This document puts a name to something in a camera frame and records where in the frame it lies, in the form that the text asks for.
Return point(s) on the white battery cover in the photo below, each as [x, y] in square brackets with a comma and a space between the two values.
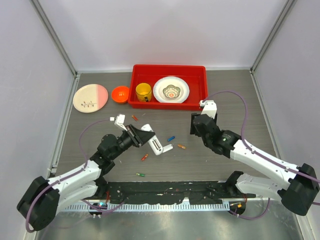
[167, 148]

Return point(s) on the aluminium front rail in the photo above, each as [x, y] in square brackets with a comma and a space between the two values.
[185, 206]

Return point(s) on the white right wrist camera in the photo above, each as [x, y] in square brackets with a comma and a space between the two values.
[209, 108]

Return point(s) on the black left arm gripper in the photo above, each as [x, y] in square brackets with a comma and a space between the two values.
[137, 135]

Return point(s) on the orange plastic bowl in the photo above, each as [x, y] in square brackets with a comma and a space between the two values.
[120, 94]

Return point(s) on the red plastic bin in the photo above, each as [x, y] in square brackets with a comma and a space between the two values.
[195, 76]

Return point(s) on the yellow mug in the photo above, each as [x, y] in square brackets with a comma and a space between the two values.
[143, 92]

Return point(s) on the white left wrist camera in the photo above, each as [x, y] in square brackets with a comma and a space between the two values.
[119, 121]

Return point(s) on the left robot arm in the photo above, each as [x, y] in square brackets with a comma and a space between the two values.
[45, 198]

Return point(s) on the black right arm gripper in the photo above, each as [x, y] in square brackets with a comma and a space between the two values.
[193, 130]

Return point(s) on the patterned small bowl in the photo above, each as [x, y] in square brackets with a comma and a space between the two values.
[171, 91]

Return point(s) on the white plate in bin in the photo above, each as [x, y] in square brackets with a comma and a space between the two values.
[164, 82]

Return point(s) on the red orange battery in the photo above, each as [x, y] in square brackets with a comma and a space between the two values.
[144, 157]

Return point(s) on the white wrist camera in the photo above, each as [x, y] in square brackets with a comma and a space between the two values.
[209, 108]
[119, 121]

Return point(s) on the pink and white plate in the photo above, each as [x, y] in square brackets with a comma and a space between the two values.
[90, 98]

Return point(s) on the white remote control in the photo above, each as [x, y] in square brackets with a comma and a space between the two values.
[154, 142]

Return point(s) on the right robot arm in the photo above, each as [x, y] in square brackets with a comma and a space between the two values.
[296, 187]

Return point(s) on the orange AAA battery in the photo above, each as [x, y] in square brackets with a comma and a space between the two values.
[181, 146]

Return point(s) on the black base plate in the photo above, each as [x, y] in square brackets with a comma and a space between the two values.
[168, 192]

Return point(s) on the green battery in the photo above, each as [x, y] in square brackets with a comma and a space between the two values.
[140, 174]

